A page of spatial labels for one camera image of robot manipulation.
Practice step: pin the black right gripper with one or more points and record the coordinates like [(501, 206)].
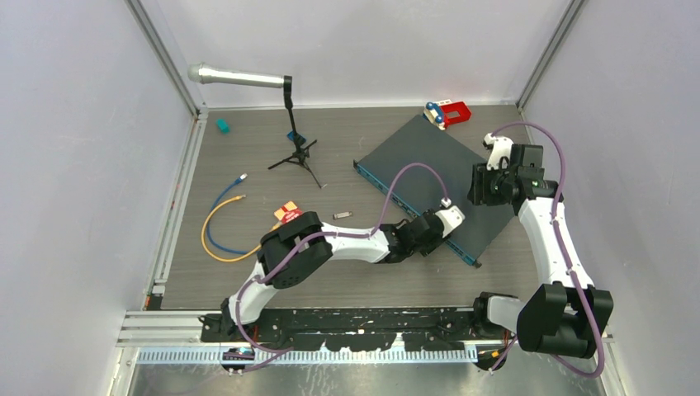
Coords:
[(480, 193)]

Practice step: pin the teal toy block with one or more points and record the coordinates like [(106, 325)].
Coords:
[(223, 126)]

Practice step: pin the red white cigarette box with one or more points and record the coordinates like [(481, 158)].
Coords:
[(286, 213)]

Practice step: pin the dark grey network switch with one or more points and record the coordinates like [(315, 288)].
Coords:
[(418, 141)]

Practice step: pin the black microphone tripod stand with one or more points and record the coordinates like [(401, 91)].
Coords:
[(301, 154)]

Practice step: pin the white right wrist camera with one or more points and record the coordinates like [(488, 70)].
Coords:
[(499, 148)]

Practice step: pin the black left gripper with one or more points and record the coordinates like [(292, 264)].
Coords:
[(436, 242)]

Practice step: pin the aluminium frame rail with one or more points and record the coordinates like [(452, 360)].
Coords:
[(162, 327)]

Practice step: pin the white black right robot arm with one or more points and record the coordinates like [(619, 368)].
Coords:
[(567, 314)]

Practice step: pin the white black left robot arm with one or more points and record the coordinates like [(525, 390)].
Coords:
[(294, 251)]

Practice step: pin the red blue toy truck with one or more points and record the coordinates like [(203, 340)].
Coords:
[(446, 113)]

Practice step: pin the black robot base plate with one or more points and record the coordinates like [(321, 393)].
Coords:
[(420, 329)]

